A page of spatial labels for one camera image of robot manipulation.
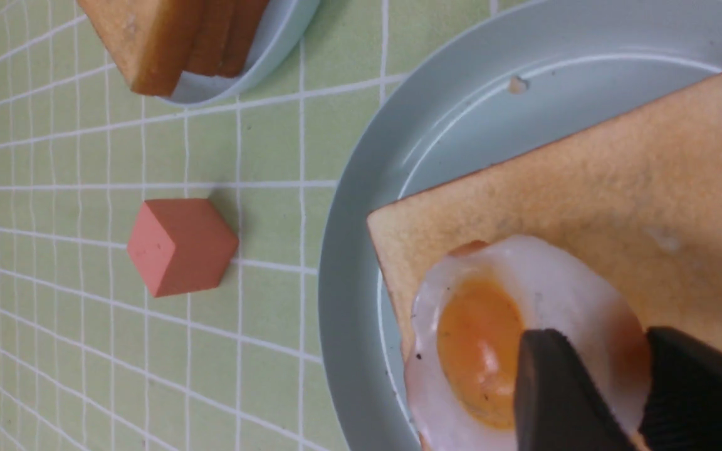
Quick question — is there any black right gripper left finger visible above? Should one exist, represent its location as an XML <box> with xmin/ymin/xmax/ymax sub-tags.
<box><xmin>514</xmin><ymin>329</ymin><xmax>636</xmax><ymax>450</ymax></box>

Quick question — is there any empty light blue plate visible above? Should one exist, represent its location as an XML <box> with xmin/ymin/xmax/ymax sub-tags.
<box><xmin>318</xmin><ymin>1</ymin><xmax>722</xmax><ymax>450</ymax></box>

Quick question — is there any salmon red cube block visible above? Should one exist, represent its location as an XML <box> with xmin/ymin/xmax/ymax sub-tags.
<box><xmin>127</xmin><ymin>198</ymin><xmax>239</xmax><ymax>299</ymax></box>

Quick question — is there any fried egg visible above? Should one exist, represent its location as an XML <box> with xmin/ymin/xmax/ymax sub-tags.
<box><xmin>404</xmin><ymin>235</ymin><xmax>651</xmax><ymax>450</ymax></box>

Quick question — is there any blue plate under bread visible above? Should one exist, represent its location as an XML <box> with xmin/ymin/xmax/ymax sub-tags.
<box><xmin>160</xmin><ymin>1</ymin><xmax>320</xmax><ymax>106</ymax></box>

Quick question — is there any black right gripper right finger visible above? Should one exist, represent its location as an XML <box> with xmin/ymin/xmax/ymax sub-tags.
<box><xmin>640</xmin><ymin>326</ymin><xmax>722</xmax><ymax>450</ymax></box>

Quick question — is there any toast slice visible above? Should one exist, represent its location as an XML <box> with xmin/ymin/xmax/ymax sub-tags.
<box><xmin>78</xmin><ymin>1</ymin><xmax>207</xmax><ymax>96</ymax></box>
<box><xmin>184</xmin><ymin>1</ymin><xmax>269</xmax><ymax>79</ymax></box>
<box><xmin>367</xmin><ymin>73</ymin><xmax>722</xmax><ymax>358</ymax></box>

